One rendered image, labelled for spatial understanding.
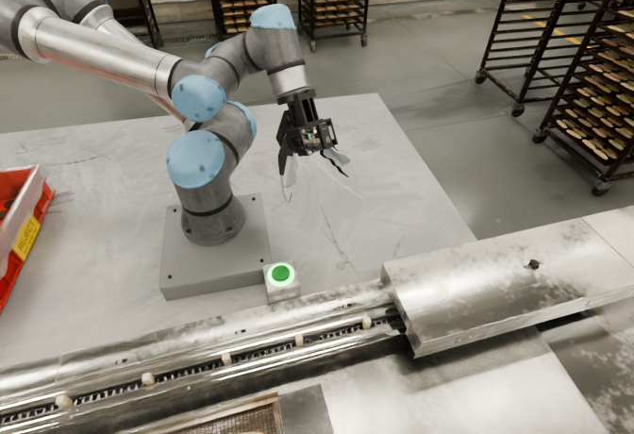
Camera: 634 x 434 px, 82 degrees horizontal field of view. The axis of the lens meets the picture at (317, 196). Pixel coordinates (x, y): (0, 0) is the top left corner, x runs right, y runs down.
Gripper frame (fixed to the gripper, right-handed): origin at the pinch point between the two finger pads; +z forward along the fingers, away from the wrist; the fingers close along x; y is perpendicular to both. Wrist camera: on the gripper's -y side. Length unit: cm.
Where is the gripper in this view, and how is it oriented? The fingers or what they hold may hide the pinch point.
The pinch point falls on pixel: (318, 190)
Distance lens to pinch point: 76.8
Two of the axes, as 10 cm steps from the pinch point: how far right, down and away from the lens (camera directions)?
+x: 8.4, -3.6, 4.0
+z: 2.8, 9.3, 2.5
